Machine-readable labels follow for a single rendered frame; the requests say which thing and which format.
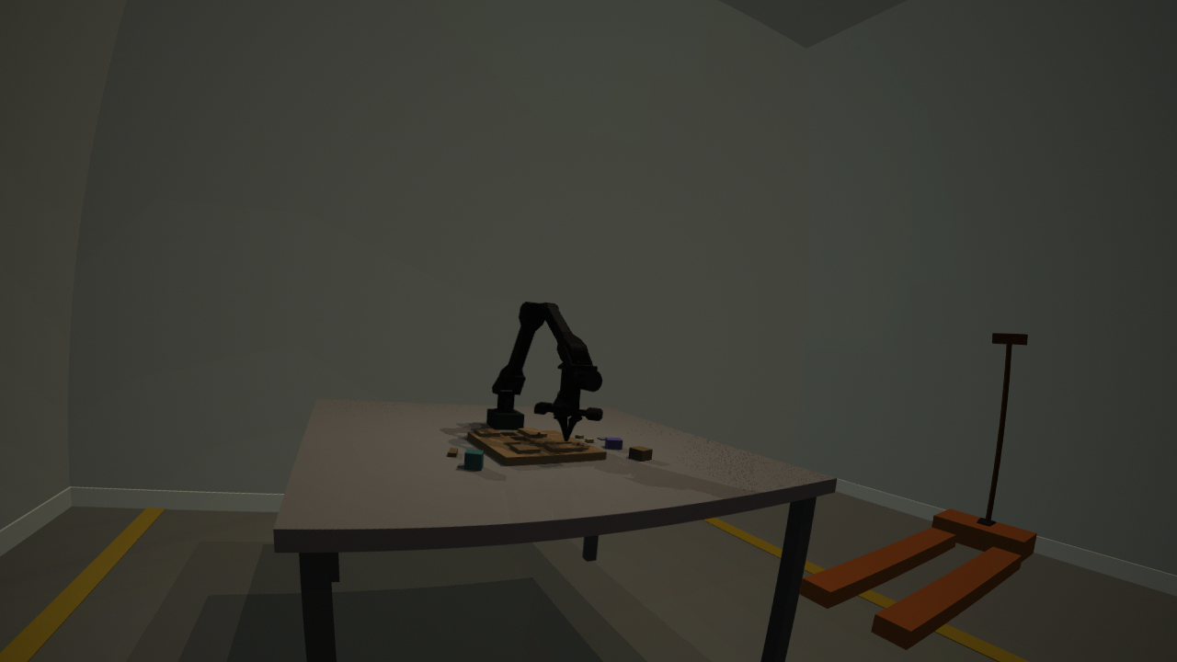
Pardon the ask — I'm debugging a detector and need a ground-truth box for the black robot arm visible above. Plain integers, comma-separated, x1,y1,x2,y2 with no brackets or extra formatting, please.
492,302,601,417

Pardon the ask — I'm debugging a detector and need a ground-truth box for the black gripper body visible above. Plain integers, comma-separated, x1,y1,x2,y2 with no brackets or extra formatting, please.
534,386,603,421

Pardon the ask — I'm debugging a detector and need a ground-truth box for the teal cube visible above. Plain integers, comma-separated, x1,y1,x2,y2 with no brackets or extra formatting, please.
463,450,484,471

